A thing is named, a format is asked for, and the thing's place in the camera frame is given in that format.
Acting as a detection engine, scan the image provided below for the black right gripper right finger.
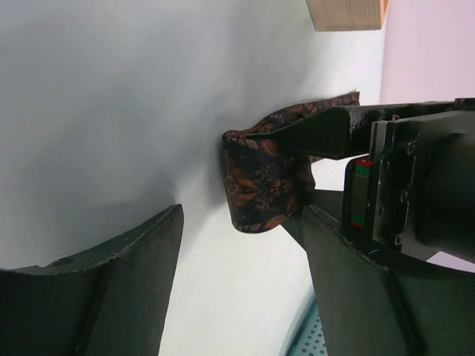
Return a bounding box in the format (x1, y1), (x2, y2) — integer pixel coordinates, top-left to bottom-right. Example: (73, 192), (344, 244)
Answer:
(302, 206), (474, 355)

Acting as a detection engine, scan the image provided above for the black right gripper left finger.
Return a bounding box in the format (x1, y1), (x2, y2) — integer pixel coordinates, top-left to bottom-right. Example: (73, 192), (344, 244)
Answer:
(1, 205), (184, 355)

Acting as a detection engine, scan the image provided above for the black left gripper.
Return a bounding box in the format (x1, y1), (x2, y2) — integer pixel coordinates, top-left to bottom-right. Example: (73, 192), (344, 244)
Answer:
(249, 98), (474, 256)

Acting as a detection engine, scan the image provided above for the dark paisley tie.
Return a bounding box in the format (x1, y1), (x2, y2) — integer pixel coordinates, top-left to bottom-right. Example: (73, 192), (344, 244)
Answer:
(221, 91), (360, 234)

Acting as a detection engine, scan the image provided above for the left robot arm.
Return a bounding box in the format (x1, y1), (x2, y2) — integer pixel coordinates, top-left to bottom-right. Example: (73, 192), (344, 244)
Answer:
(266, 98), (474, 260)

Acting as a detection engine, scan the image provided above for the white teal plastic basket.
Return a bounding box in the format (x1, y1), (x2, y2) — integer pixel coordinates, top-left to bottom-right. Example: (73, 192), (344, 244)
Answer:
(279, 299), (328, 356)

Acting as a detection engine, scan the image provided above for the wooden compartment box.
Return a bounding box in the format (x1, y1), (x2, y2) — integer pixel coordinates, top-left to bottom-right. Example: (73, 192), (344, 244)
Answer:
(307, 0), (390, 32)

